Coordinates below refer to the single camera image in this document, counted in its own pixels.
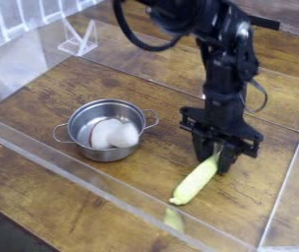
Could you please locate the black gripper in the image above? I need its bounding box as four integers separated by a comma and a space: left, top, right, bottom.
181, 90, 264, 174

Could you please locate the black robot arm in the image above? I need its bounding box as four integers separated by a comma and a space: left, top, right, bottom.
150, 0, 264, 174

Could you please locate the white mushroom toy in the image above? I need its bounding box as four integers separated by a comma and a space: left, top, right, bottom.
90, 119, 139, 150

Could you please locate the small steel pot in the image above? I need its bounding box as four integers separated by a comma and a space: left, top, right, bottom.
52, 98, 161, 162

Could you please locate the clear acrylic enclosure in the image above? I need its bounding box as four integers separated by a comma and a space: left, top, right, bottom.
0, 23, 299, 252

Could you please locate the black cable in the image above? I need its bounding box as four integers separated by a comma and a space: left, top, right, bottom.
113, 0, 269, 114

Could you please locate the black bar on wall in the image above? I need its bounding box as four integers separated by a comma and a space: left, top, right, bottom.
250, 16, 281, 31

